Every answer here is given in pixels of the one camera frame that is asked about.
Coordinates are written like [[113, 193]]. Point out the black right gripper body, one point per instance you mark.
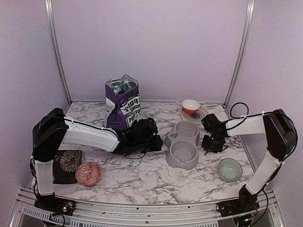
[[213, 144]]

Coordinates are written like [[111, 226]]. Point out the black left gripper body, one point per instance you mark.
[[144, 146]]

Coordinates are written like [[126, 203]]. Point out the grey double pet bowl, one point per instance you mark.
[[181, 145]]

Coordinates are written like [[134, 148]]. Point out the purple puppy food bag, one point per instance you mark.
[[123, 105]]

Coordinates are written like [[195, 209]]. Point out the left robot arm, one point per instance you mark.
[[56, 128]]

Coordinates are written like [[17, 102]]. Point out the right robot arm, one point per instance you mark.
[[278, 130]]

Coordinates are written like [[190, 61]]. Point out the spiral pattern ceramic plate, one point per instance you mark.
[[196, 117]]

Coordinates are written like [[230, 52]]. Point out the pale green glass bowl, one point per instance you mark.
[[230, 170]]

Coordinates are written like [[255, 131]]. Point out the orange white ceramic bowl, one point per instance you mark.
[[190, 106]]

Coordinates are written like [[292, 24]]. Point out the red patterned ceramic bowl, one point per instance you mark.
[[88, 174]]

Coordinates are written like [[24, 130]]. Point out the black floral square plate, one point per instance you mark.
[[65, 164]]

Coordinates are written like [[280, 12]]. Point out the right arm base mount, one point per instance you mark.
[[244, 203]]

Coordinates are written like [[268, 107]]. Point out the aluminium right corner post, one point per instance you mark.
[[242, 49]]

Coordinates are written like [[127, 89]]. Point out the aluminium corner post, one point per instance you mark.
[[52, 28], [242, 49]]

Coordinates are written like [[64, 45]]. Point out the aluminium front frame rail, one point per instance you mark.
[[101, 214]]

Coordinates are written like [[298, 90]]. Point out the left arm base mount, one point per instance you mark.
[[55, 204]]

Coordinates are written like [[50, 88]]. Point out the aluminium left corner post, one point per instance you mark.
[[52, 28]]

